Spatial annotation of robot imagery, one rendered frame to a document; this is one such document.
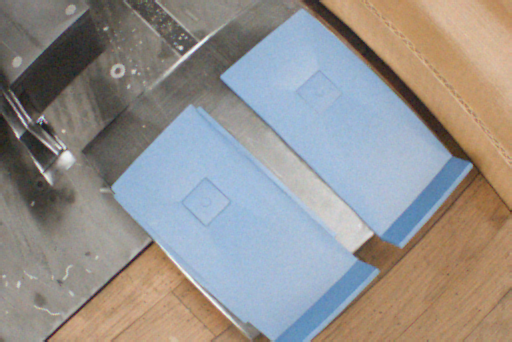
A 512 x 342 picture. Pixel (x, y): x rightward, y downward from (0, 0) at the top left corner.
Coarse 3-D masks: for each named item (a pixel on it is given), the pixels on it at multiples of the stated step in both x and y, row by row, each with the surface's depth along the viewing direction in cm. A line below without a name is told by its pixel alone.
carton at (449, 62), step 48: (336, 0) 72; (384, 0) 75; (432, 0) 75; (480, 0) 75; (384, 48) 71; (432, 48) 74; (480, 48) 74; (432, 96) 70; (480, 96) 73; (480, 144) 68
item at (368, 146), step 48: (288, 48) 72; (336, 48) 72; (240, 96) 72; (288, 96) 71; (384, 96) 71; (288, 144) 71; (336, 144) 71; (384, 144) 70; (432, 144) 70; (336, 192) 70; (384, 192) 70; (432, 192) 68; (384, 240) 69
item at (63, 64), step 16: (80, 32) 69; (96, 32) 72; (64, 48) 69; (80, 48) 72; (96, 48) 74; (48, 64) 69; (64, 64) 71; (80, 64) 74; (32, 80) 69; (48, 80) 71; (64, 80) 74; (16, 96) 69; (32, 96) 71; (48, 96) 73; (0, 112) 68
